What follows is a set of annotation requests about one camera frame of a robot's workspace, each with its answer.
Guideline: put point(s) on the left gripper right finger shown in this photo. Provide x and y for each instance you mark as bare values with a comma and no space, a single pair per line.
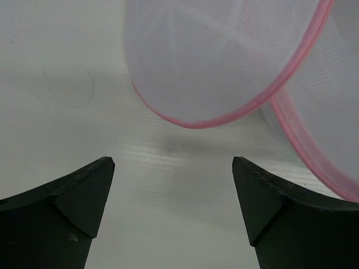
291,226

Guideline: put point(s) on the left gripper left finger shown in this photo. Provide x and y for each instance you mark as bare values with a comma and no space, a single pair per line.
53,225

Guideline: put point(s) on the white mesh laundry bag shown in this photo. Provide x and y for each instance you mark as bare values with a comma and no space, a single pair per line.
202,64

